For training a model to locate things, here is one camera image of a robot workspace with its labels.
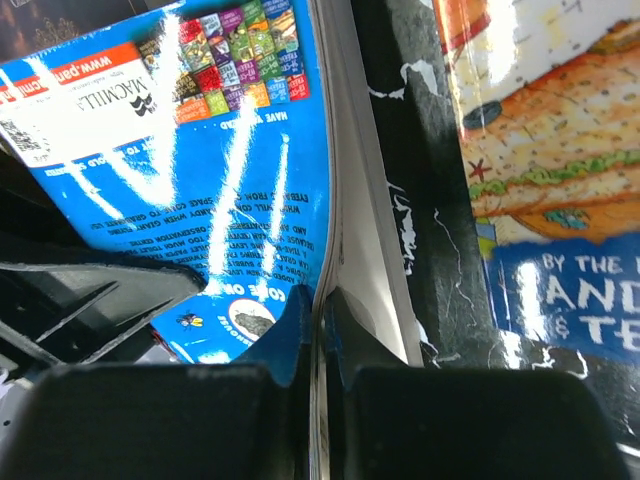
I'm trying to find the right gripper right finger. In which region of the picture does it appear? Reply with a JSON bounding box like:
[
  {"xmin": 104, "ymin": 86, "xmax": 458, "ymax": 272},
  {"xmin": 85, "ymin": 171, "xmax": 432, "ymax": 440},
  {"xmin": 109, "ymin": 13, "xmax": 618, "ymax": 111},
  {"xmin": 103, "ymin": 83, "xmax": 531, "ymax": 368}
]
[{"xmin": 325, "ymin": 289, "xmax": 630, "ymax": 479}]

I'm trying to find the dark Tale of Two Cities book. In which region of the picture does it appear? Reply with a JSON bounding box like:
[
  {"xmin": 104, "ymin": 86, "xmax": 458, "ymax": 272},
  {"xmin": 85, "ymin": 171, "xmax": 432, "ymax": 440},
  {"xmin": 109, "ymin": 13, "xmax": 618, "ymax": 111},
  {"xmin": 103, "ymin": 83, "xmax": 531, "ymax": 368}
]
[{"xmin": 0, "ymin": 0, "xmax": 167, "ymax": 62}]

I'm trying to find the blue 91-Storey Treehouse book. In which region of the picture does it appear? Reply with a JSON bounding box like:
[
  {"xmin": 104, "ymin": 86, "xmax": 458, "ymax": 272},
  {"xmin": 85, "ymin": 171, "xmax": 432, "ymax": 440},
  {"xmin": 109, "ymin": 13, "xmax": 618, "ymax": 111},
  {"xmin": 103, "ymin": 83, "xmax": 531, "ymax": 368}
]
[{"xmin": 433, "ymin": 0, "xmax": 639, "ymax": 365}]

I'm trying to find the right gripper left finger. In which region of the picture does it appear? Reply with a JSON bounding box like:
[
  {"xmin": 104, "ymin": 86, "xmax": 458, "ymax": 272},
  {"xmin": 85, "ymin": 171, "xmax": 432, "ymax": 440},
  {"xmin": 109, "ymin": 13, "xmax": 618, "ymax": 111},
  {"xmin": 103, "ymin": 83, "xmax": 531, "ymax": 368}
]
[{"xmin": 1, "ymin": 286, "xmax": 311, "ymax": 479}]

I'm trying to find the blue back-cover Treehouse book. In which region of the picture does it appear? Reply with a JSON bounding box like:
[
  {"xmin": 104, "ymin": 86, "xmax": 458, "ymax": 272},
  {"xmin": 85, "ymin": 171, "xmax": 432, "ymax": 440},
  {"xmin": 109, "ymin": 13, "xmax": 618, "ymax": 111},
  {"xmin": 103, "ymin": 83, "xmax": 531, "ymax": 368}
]
[{"xmin": 0, "ymin": 0, "xmax": 426, "ymax": 371}]

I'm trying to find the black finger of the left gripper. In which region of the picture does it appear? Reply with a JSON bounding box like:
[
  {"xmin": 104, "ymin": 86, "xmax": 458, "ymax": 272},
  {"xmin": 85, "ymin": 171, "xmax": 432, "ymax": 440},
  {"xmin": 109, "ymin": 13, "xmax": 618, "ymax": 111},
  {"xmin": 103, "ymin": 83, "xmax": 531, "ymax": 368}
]
[{"xmin": 1, "ymin": 234, "xmax": 205, "ymax": 368}]

